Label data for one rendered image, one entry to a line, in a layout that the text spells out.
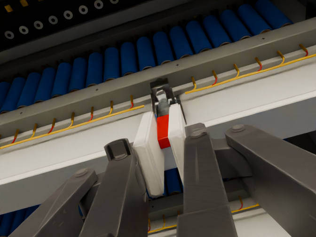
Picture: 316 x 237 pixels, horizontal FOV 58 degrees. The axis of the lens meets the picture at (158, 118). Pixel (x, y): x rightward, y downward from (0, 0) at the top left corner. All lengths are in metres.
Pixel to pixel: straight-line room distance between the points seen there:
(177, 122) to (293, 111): 0.14
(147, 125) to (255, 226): 0.26
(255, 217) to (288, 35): 0.22
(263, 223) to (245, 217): 0.02
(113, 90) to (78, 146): 0.06
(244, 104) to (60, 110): 0.17
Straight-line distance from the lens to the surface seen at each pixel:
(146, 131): 0.15
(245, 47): 0.28
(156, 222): 0.41
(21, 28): 0.42
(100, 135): 0.27
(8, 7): 0.41
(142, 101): 0.28
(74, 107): 0.29
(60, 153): 0.28
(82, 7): 0.39
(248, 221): 0.39
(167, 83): 0.25
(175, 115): 0.17
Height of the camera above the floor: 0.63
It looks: 27 degrees down
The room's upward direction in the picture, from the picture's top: 19 degrees counter-clockwise
